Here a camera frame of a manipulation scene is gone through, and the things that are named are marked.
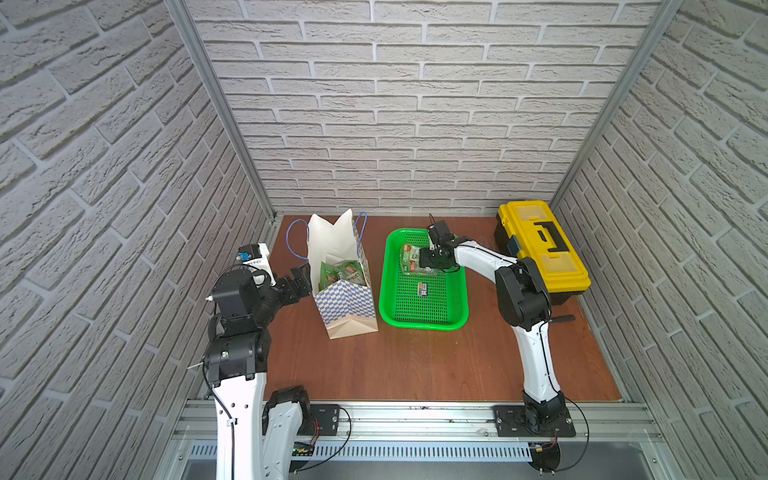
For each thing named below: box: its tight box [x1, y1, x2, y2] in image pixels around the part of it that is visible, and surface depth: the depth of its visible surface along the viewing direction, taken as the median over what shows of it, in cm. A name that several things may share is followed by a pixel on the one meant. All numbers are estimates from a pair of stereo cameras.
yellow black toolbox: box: [494, 200, 592, 306], surface depth 91 cm
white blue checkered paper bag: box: [286, 209, 379, 340], surface depth 83 cm
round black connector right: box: [528, 442, 561, 477], surface depth 72 cm
